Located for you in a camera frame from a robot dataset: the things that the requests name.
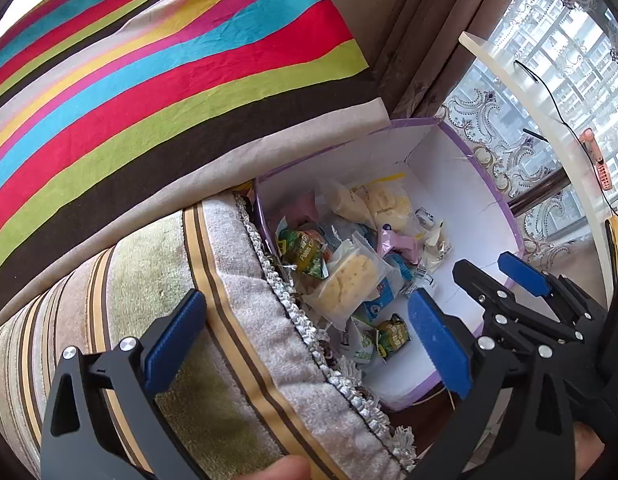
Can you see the dark window rail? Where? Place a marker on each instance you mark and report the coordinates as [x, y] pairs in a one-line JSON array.
[[539, 187]]

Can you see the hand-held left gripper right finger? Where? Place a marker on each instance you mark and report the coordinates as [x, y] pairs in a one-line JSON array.
[[439, 340]]

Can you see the clear cream cake packet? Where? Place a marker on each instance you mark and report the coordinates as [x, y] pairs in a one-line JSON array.
[[346, 272]]

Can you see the purple white cardboard box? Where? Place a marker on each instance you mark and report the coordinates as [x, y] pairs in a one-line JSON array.
[[464, 200]]

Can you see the beige curtain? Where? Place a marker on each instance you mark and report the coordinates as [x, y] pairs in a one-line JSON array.
[[414, 35]]

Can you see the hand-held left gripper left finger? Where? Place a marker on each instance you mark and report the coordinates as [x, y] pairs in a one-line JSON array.
[[174, 340]]

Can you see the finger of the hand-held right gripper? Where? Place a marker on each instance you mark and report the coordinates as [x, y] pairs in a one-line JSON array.
[[489, 295], [524, 274]]

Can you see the colourful striped blanket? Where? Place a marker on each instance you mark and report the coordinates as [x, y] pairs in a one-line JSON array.
[[139, 110]]

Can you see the person's left hand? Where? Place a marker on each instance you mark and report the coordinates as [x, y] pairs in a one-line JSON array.
[[279, 470]]

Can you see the white lace curtain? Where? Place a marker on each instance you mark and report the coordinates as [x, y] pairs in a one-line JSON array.
[[489, 125]]

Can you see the pink plastic clip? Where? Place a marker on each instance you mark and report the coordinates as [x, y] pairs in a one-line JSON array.
[[600, 170]]

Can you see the white curved table edge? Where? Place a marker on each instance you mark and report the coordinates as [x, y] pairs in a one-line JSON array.
[[589, 220]]

